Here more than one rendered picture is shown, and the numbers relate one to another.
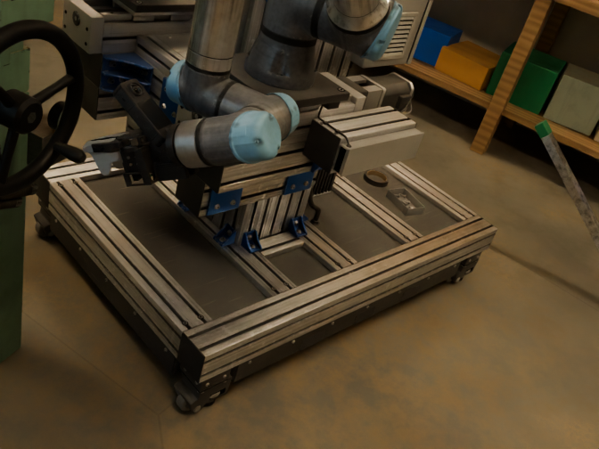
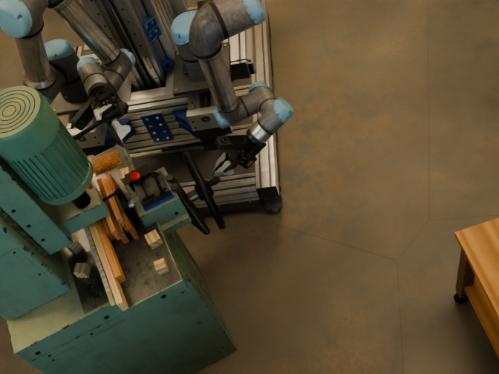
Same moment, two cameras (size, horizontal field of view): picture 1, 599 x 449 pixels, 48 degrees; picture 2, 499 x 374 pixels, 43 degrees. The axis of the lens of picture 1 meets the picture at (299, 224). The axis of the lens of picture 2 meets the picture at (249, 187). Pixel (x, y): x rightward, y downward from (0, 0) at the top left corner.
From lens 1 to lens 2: 1.47 m
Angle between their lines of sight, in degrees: 27
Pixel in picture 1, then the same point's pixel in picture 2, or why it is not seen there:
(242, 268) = not seen: hidden behind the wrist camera
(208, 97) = (241, 114)
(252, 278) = not seen: hidden behind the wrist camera
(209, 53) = (233, 102)
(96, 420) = (261, 250)
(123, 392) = (252, 232)
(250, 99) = (255, 99)
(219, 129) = (272, 121)
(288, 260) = not seen: hidden behind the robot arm
